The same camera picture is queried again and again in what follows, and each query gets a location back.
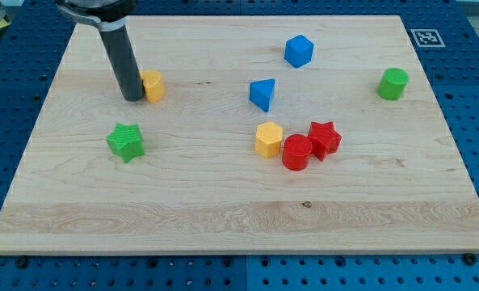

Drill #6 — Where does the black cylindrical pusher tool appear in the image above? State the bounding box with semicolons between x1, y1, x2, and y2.
99;17;145;102

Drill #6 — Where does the yellow heart block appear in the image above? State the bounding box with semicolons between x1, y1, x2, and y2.
140;70;165;103

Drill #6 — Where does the green star block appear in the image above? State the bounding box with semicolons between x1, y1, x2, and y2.
106;123;145;163

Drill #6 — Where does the blue triangle block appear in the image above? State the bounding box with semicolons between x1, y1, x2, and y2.
249;78;275;112

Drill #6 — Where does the yellow hexagon block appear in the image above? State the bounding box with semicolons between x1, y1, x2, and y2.
254;121;284;158

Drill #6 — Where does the blue cube block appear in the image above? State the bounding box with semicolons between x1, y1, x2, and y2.
284;35;314;68

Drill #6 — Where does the wooden board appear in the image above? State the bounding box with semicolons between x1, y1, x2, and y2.
0;15;479;255

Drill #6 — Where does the red cylinder block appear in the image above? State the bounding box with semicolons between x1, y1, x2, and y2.
282;134;313;171

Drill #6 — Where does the red star block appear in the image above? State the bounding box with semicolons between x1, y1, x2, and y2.
308;121;342;161

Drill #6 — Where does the green cylinder block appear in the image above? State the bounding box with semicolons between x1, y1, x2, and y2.
376;67;409;100

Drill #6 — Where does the white fiducial marker tag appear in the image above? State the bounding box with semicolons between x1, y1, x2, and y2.
410;28;445;48

